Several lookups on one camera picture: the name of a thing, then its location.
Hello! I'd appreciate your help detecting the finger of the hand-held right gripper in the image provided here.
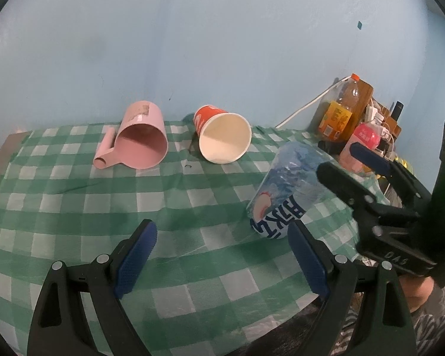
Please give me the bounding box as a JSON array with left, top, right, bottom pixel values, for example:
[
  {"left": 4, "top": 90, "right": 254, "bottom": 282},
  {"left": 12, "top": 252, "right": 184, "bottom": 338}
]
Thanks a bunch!
[
  {"left": 349, "top": 142, "right": 432, "bottom": 213},
  {"left": 316, "top": 161, "right": 420, "bottom": 231}
]

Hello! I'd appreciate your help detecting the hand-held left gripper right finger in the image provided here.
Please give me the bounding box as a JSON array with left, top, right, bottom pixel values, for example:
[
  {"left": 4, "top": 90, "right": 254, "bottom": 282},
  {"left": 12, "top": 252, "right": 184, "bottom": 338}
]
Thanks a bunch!
[{"left": 287, "top": 220, "right": 418, "bottom": 356}]

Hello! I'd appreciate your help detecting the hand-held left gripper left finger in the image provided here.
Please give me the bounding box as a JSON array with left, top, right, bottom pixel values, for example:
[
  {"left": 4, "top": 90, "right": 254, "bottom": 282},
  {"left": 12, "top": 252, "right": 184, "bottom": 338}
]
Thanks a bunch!
[{"left": 27, "top": 219, "right": 158, "bottom": 356}]

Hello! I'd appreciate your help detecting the clear plastic cup blue print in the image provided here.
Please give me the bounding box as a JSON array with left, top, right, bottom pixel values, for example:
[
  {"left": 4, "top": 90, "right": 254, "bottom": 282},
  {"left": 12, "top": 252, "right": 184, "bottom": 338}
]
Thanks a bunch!
[{"left": 246, "top": 140, "right": 342, "bottom": 240}]

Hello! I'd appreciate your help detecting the red paper cup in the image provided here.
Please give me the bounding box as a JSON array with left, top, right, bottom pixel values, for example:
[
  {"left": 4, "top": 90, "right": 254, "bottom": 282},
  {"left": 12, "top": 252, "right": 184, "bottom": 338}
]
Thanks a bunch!
[{"left": 192, "top": 104, "right": 253, "bottom": 165}]

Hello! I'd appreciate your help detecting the person's right hand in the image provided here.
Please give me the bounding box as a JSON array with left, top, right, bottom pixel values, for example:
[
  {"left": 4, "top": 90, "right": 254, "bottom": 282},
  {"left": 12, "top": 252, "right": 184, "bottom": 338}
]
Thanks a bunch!
[{"left": 396, "top": 274, "right": 437, "bottom": 314}]

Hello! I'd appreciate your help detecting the pink label plastic bottle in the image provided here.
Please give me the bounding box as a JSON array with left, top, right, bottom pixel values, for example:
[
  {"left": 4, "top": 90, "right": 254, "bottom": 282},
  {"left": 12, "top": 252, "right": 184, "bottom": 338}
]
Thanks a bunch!
[{"left": 338, "top": 113, "right": 385, "bottom": 173}]

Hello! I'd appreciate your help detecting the white charger plug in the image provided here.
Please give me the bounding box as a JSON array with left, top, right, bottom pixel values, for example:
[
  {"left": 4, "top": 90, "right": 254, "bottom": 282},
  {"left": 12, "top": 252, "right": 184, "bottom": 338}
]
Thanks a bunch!
[{"left": 367, "top": 105, "right": 385, "bottom": 124}]

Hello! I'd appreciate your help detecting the orange juice bottle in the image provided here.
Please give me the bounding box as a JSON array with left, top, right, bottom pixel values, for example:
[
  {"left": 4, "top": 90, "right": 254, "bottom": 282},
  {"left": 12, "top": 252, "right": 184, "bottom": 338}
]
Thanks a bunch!
[{"left": 317, "top": 73, "right": 361, "bottom": 142}]

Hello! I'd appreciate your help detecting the brown wooden box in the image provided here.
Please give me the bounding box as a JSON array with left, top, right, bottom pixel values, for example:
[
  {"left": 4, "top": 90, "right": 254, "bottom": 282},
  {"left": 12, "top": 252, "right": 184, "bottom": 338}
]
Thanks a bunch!
[{"left": 356, "top": 79, "right": 376, "bottom": 124}]

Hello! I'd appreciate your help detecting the green checked tablecloth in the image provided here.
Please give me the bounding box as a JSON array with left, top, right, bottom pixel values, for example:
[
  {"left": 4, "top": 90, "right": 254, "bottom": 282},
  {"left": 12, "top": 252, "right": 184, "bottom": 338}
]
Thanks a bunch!
[{"left": 0, "top": 120, "right": 394, "bottom": 356}]

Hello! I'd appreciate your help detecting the striped clothing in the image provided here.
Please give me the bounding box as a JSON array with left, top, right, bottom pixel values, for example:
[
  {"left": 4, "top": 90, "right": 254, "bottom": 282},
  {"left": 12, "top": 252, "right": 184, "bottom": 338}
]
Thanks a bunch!
[{"left": 340, "top": 292, "right": 445, "bottom": 356}]

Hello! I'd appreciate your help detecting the brown cardboard sheet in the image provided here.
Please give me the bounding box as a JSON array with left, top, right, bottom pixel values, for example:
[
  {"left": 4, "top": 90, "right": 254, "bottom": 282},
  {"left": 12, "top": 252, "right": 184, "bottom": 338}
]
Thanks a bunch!
[{"left": 0, "top": 130, "right": 33, "bottom": 194}]

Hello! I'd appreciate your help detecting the white cable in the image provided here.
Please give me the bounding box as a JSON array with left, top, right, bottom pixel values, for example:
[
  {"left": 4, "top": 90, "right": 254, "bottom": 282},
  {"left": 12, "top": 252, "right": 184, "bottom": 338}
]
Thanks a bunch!
[{"left": 274, "top": 76, "right": 351, "bottom": 129}]

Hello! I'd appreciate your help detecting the pink mug with handle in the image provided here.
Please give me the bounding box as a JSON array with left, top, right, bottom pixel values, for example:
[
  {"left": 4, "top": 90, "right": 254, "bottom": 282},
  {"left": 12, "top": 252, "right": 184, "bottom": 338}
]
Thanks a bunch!
[{"left": 93, "top": 100, "right": 170, "bottom": 171}]

